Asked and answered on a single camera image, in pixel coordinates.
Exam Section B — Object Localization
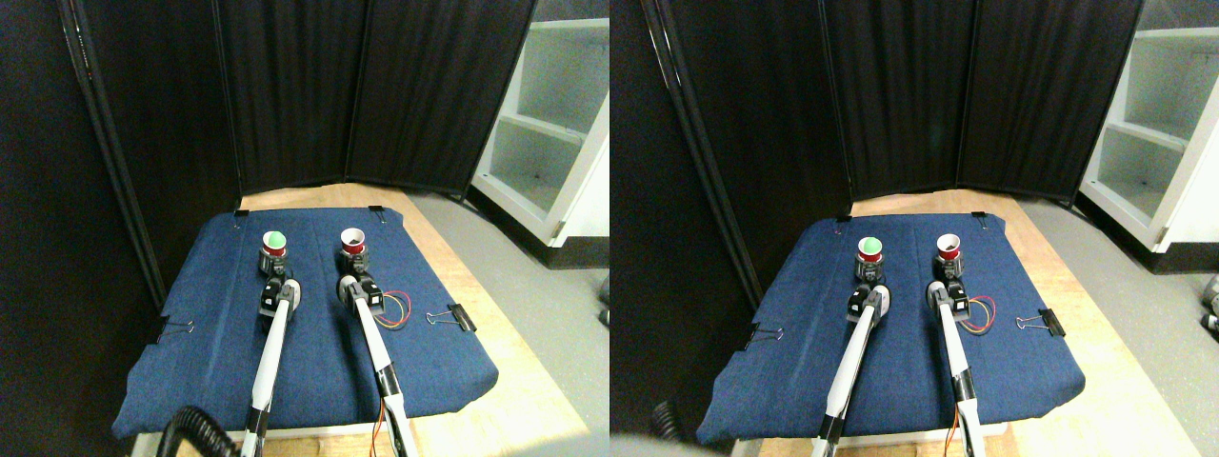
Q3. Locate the red cup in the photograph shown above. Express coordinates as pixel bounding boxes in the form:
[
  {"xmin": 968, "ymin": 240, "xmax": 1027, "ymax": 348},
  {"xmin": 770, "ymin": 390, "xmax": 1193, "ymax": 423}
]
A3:
[
  {"xmin": 340, "ymin": 228, "xmax": 369, "ymax": 267},
  {"xmin": 856, "ymin": 235, "xmax": 886, "ymax": 273},
  {"xmin": 935, "ymin": 232, "xmax": 964, "ymax": 271},
  {"xmin": 261, "ymin": 229, "xmax": 290, "ymax": 268}
]

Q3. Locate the black curtain stand pole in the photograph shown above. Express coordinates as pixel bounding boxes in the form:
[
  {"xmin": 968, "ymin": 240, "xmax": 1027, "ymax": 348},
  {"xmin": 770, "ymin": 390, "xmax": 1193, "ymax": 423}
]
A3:
[
  {"xmin": 646, "ymin": 0, "xmax": 765, "ymax": 310},
  {"xmin": 62, "ymin": 0, "xmax": 168, "ymax": 310}
]

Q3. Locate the black ribbed hose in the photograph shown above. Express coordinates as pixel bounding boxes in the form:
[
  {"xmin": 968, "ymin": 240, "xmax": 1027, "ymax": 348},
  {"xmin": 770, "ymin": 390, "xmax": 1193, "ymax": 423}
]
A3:
[
  {"xmin": 650, "ymin": 400, "xmax": 685, "ymax": 442},
  {"xmin": 155, "ymin": 407, "xmax": 239, "ymax": 457}
]

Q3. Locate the dark blue cloth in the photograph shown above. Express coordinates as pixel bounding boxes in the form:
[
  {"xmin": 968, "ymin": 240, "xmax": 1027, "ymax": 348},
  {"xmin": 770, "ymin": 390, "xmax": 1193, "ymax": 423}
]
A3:
[
  {"xmin": 112, "ymin": 208, "xmax": 499, "ymax": 441},
  {"xmin": 697, "ymin": 214, "xmax": 1086, "ymax": 446}
]

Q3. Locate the white shelf unit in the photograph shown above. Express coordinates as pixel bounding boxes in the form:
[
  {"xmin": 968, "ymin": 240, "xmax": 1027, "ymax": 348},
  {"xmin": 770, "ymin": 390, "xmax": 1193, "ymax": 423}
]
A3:
[
  {"xmin": 1078, "ymin": 29, "xmax": 1219, "ymax": 256},
  {"xmin": 470, "ymin": 21, "xmax": 610, "ymax": 250}
]

